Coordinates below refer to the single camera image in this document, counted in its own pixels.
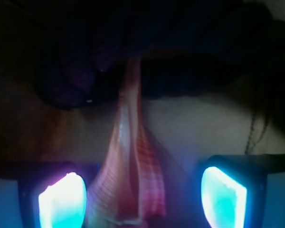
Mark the brown paper bag bin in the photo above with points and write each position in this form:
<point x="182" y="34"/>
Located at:
<point x="190" y="127"/>

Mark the brown spiral seashell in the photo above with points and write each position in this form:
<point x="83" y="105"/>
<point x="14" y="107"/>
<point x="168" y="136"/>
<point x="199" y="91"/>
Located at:
<point x="129" y="188"/>

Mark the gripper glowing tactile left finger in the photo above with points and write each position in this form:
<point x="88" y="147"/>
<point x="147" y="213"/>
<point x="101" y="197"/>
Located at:
<point x="41" y="195"/>

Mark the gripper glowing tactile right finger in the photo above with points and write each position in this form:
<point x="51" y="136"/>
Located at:
<point x="244" y="191"/>

